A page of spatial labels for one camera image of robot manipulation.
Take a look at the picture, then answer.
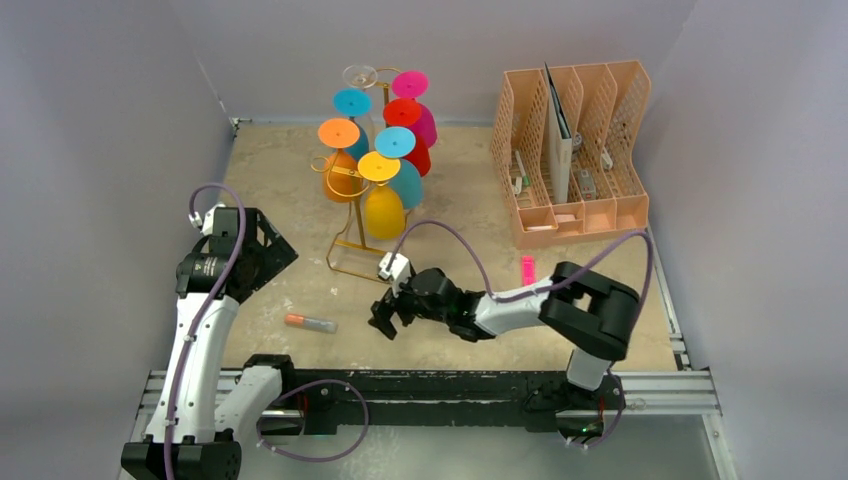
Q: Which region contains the yellow wine glass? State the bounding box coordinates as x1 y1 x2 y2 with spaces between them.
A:
357 151 406 240

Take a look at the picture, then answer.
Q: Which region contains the light blue wine glass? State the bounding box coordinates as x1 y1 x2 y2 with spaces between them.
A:
375 126 423 210

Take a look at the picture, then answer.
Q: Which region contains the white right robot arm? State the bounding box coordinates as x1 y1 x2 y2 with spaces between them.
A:
368 262 643 411

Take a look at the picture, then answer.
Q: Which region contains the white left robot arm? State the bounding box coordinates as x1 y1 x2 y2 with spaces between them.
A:
121 204 298 479

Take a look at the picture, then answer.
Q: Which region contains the orange wine glass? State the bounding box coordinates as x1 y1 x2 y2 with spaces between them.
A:
317 118 360 203

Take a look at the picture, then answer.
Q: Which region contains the teal rear wine glass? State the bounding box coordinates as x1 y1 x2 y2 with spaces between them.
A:
332 88 374 161

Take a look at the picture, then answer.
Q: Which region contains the clear wine glass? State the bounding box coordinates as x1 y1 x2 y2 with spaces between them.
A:
342 64 378 90

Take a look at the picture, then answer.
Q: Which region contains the red wine glass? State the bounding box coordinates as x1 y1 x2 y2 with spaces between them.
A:
377 98 431 177

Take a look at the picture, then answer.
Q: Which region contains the magenta wine glass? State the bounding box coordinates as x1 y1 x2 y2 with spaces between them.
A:
390 70 438 148

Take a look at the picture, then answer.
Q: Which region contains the orange grey marker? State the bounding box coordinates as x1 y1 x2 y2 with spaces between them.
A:
284 314 338 334

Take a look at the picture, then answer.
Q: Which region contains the pink highlighter marker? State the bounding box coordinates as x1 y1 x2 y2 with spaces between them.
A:
521 255 536 286

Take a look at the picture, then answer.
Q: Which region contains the white folder in organizer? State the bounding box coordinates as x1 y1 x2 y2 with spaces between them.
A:
544 64 572 204

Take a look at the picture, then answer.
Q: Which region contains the peach plastic file organizer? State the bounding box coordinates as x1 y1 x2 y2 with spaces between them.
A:
490 60 651 249

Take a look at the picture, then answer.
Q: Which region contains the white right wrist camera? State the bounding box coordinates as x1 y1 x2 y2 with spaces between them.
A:
377 252 411 286

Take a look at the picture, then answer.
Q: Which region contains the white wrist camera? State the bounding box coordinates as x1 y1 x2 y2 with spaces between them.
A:
188 202 226 236
377 252 411 286

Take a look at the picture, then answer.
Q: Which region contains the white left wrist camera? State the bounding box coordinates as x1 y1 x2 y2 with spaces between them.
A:
188 202 226 236

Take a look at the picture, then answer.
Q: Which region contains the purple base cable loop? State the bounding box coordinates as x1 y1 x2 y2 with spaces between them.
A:
254 378 370 464

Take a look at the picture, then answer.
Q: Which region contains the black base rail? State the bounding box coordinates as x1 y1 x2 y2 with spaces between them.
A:
262 369 624 439

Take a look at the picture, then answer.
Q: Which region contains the gold wire glass rack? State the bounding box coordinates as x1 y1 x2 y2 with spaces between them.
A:
310 67 411 281

